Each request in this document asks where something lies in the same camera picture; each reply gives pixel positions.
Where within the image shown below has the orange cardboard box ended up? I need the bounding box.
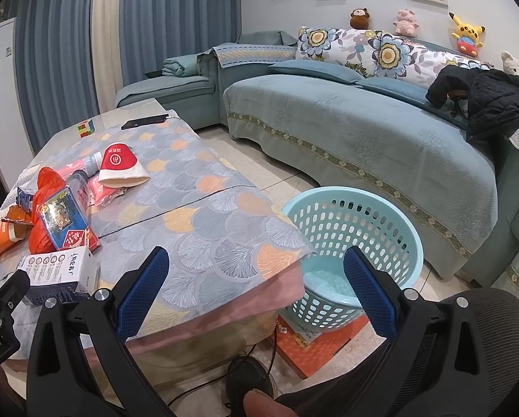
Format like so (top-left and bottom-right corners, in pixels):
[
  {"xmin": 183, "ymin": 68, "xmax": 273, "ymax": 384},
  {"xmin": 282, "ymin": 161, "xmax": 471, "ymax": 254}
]
[{"xmin": 269, "ymin": 315, "xmax": 369, "ymax": 380}]

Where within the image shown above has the cream sheer curtain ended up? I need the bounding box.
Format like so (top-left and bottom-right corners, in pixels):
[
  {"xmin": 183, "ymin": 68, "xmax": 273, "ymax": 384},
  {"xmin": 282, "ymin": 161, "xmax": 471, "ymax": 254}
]
[{"xmin": 91, "ymin": 0, "xmax": 123, "ymax": 113}]

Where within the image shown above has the scale pattern tablecloth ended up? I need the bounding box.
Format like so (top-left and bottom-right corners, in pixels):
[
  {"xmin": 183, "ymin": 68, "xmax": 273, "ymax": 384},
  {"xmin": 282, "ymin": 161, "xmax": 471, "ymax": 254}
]
[{"xmin": 0, "ymin": 117, "xmax": 316, "ymax": 359}]

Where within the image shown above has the colourful puzzle cube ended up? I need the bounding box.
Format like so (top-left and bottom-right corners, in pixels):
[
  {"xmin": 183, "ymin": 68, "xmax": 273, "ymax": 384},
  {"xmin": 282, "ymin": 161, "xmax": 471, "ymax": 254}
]
[{"xmin": 76, "ymin": 118, "xmax": 95, "ymax": 138}]

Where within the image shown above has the white refrigerator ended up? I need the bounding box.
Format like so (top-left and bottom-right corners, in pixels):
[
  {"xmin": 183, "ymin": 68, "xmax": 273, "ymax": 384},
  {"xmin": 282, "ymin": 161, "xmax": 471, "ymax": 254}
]
[{"xmin": 0, "ymin": 18, "xmax": 34, "ymax": 189}]

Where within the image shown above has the blue curtain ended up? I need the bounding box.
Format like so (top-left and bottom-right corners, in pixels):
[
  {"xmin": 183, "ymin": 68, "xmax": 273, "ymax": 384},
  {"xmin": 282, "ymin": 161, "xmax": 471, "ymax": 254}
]
[{"xmin": 0, "ymin": 0, "xmax": 241, "ymax": 150}]

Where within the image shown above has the folded teal blanket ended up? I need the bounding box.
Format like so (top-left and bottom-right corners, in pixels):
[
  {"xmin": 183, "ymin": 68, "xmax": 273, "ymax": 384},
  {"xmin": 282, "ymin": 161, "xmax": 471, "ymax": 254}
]
[{"xmin": 161, "ymin": 54, "xmax": 199, "ymax": 77}]

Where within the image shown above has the light blue plastic basket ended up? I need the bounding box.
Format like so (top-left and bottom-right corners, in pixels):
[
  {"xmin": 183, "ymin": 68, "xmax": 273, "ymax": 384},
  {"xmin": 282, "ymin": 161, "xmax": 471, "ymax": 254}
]
[{"xmin": 283, "ymin": 186, "xmax": 423, "ymax": 332}]

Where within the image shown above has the floral long pillow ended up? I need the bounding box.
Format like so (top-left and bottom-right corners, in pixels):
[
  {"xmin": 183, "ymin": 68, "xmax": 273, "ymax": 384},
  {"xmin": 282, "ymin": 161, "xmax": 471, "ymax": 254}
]
[{"xmin": 295, "ymin": 26, "xmax": 492, "ymax": 89}]

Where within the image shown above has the blue tiger playing card box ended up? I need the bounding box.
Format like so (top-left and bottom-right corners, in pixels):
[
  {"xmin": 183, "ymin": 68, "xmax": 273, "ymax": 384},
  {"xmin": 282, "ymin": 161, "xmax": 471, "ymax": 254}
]
[{"xmin": 43, "ymin": 186, "xmax": 100, "ymax": 251}]

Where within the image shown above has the brown monkey plush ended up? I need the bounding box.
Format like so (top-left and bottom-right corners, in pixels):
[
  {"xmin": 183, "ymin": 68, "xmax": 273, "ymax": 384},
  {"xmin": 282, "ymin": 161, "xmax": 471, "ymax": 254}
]
[{"xmin": 349, "ymin": 8, "xmax": 371, "ymax": 30}]

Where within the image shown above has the yellow pikachu plush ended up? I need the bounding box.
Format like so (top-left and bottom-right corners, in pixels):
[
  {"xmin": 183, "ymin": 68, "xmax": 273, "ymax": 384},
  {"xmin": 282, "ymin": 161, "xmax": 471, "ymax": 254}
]
[{"xmin": 449, "ymin": 12, "xmax": 486, "ymax": 58}]

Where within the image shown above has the white teddy bear plush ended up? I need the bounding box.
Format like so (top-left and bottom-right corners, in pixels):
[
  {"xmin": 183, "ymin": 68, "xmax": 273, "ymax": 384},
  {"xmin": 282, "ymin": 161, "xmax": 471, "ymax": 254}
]
[{"xmin": 501, "ymin": 51, "xmax": 519, "ymax": 76}]

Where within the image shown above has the black smartphone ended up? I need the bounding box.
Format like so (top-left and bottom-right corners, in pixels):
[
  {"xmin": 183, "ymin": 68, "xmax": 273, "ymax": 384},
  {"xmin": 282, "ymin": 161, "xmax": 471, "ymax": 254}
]
[{"xmin": 121, "ymin": 114, "xmax": 169, "ymax": 130}]

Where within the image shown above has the black jacket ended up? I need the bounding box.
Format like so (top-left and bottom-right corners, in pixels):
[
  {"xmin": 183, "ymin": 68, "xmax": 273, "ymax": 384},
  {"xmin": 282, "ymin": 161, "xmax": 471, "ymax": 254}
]
[{"xmin": 426, "ymin": 65, "xmax": 519, "ymax": 140}]

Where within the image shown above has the pink pig plush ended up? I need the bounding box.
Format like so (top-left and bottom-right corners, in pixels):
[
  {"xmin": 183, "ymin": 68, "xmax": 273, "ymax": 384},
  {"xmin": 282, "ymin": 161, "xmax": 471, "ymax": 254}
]
[{"xmin": 393, "ymin": 9, "xmax": 420, "ymax": 38}]

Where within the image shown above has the teal flat cushion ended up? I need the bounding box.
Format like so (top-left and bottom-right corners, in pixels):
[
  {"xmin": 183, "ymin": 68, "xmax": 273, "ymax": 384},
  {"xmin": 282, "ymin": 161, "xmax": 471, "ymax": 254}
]
[
  {"xmin": 356, "ymin": 77, "xmax": 430, "ymax": 108},
  {"xmin": 268, "ymin": 59, "xmax": 364, "ymax": 85}
]

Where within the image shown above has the white blue carton box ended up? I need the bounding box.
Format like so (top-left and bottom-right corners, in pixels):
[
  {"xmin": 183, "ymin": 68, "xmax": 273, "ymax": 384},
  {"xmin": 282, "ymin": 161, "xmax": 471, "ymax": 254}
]
[{"xmin": 17, "ymin": 247, "xmax": 98, "ymax": 306}]

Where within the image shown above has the teal sofa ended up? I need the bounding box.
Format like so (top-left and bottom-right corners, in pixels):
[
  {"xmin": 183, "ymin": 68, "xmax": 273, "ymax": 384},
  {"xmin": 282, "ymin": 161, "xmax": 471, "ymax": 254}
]
[{"xmin": 115, "ymin": 31, "xmax": 519, "ymax": 288}]

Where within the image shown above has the person's right hand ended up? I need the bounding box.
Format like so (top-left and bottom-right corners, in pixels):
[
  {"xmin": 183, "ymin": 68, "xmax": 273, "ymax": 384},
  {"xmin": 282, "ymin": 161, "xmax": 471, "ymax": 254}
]
[{"xmin": 243, "ymin": 390, "xmax": 297, "ymax": 417}]

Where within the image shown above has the black power cable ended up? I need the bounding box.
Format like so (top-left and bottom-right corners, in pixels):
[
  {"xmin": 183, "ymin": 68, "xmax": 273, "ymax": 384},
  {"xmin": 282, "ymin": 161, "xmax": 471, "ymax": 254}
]
[{"xmin": 167, "ymin": 325, "xmax": 282, "ymax": 417}]

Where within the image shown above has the orange plastic bag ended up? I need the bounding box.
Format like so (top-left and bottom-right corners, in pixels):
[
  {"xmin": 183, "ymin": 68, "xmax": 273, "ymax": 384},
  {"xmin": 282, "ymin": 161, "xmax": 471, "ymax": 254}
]
[{"xmin": 29, "ymin": 167, "xmax": 66, "ymax": 254}]

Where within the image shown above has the red white paper cup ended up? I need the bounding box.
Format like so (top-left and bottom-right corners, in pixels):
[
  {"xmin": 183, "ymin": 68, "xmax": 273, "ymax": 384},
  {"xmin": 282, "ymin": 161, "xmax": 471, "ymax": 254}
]
[{"xmin": 98, "ymin": 142, "xmax": 150, "ymax": 188}]

